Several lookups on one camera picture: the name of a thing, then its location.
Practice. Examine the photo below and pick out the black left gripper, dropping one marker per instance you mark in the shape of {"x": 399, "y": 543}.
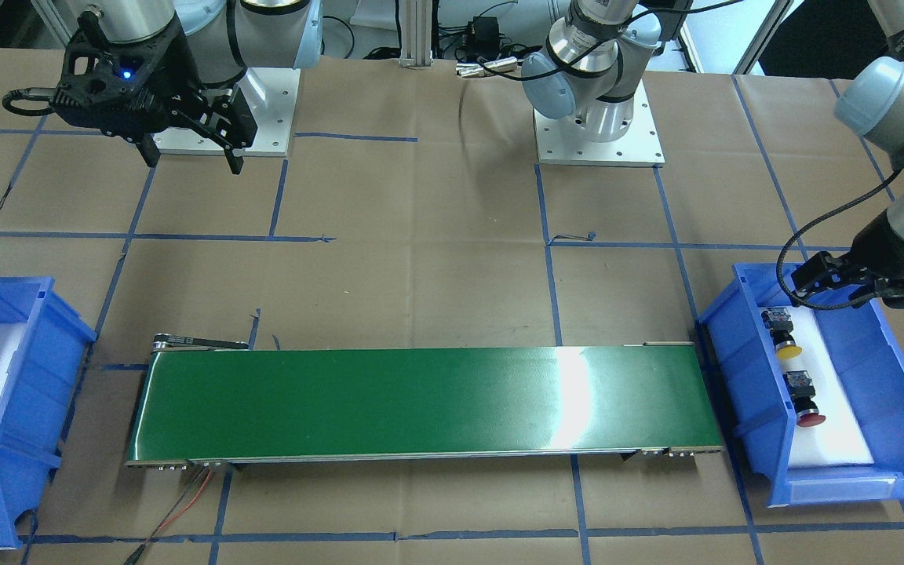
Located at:
{"x": 888, "y": 255}

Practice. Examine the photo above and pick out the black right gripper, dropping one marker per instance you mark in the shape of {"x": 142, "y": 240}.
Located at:
{"x": 172, "y": 79}

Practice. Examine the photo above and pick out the yellow push button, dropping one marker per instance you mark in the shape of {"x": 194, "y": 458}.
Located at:
{"x": 779, "y": 324}

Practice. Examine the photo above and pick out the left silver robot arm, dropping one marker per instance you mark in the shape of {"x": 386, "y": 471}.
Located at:
{"x": 593, "y": 59}

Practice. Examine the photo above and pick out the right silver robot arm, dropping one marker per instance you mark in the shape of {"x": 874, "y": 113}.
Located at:
{"x": 226, "y": 38}

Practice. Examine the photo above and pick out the blue bin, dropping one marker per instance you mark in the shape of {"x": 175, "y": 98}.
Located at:
{"x": 870, "y": 366}
{"x": 37, "y": 395}

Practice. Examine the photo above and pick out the red push button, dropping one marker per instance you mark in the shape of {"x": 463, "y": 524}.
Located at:
{"x": 802, "y": 393}

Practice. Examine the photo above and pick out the green conveyor belt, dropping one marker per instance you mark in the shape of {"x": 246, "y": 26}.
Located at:
{"x": 279, "y": 407}

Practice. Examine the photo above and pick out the black power adapter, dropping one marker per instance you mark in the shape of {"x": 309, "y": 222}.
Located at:
{"x": 482, "y": 36}

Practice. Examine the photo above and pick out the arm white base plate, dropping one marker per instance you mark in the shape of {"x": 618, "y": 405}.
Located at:
{"x": 272, "y": 96}
{"x": 601, "y": 125}

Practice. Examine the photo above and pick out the aluminium frame post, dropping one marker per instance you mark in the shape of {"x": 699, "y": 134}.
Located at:
{"x": 416, "y": 28}

